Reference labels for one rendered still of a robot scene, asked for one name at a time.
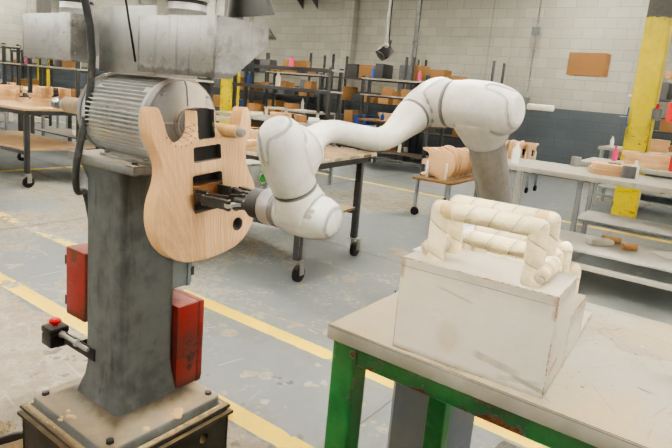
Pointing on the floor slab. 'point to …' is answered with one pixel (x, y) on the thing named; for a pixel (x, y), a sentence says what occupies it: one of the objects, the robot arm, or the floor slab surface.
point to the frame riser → (209, 435)
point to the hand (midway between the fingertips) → (209, 192)
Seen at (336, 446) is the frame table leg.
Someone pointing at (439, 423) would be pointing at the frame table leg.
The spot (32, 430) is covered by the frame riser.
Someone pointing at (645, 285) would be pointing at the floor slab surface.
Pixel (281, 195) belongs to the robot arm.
